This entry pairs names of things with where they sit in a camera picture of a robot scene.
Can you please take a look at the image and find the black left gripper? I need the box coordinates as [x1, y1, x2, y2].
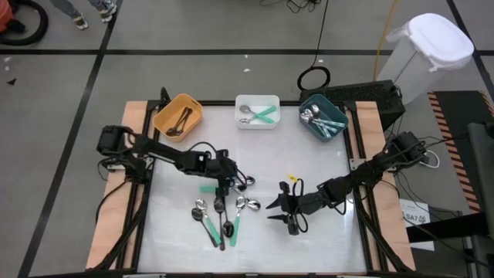
[204, 150, 242, 196]

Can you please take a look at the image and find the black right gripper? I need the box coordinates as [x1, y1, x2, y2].
[265, 180, 329, 236]

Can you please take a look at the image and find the green handled silver spoon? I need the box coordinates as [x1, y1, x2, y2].
[239, 104, 276, 124]
[239, 105, 278, 125]
[198, 175, 257, 195]
[229, 195, 247, 248]
[195, 198, 223, 246]

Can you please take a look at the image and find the black spoon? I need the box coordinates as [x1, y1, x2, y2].
[165, 107, 189, 137]
[175, 107, 194, 136]
[218, 187, 235, 239]
[171, 107, 192, 137]
[213, 195, 226, 252]
[191, 207, 219, 249]

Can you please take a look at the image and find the orange plastic bin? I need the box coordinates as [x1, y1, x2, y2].
[152, 93, 205, 143]

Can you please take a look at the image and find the white plastic bin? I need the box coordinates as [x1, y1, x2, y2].
[234, 94, 282, 131]

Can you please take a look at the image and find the light wooden side board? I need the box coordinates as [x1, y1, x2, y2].
[354, 100, 417, 271]
[85, 100, 155, 270]

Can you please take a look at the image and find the white power adapter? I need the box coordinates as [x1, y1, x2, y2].
[103, 156, 125, 173]

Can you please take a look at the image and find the teal plastic bin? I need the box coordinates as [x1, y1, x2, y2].
[299, 93, 350, 143]

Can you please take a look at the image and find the white paper label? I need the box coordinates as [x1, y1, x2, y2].
[399, 198, 436, 252]

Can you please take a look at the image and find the black perforated computer case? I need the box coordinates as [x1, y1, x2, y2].
[299, 80, 407, 131]

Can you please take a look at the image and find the person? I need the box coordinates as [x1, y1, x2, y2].
[49, 0, 118, 31]

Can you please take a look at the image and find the hazard striped floor mat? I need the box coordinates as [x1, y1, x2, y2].
[426, 90, 494, 214]

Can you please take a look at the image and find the dark grey equipment stand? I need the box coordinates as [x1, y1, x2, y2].
[404, 121, 494, 278]

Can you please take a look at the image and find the white lidded trash can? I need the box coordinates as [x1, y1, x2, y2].
[376, 12, 475, 106]

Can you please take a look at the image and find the orange vacuum cleaner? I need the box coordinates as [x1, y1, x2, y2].
[0, 0, 13, 32]

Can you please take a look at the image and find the black hanging cable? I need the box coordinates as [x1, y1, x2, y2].
[296, 0, 332, 92]

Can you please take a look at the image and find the white power cable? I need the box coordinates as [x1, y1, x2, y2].
[416, 149, 441, 169]

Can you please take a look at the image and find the black cable bundle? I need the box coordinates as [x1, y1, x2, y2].
[259, 0, 322, 13]

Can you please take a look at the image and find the yellow hanging cable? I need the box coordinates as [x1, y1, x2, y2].
[372, 0, 399, 82]

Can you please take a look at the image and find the black vacuum hose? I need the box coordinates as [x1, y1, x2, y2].
[0, 0, 49, 47]

